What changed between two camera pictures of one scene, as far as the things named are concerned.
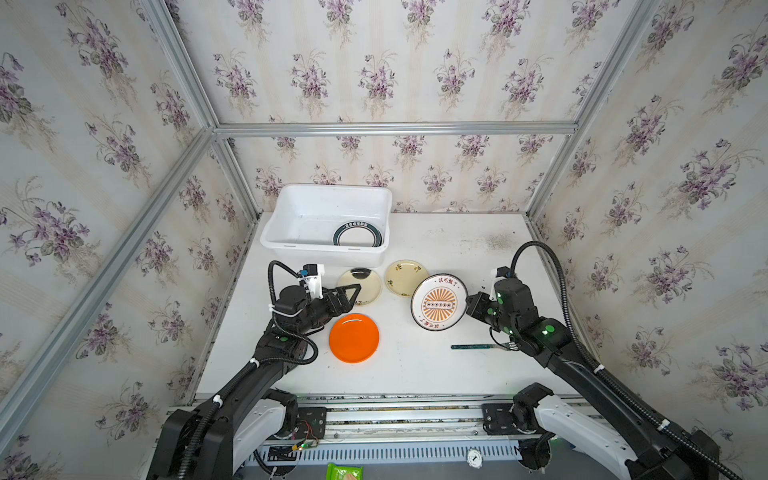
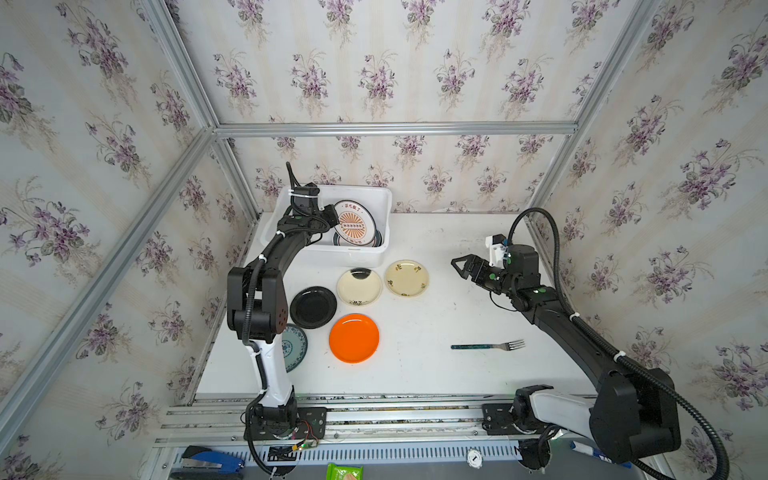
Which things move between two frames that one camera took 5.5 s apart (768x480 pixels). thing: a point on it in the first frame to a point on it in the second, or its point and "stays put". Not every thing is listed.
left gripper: (335, 301) to (327, 216)
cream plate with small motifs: (402, 276) stays put
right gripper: (478, 306) to (485, 273)
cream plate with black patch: (370, 285) stays put
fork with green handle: (479, 346) stays put
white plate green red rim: (358, 234) stays put
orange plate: (354, 338) stays put
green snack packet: (336, 472) stays put
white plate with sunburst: (438, 302) to (356, 224)
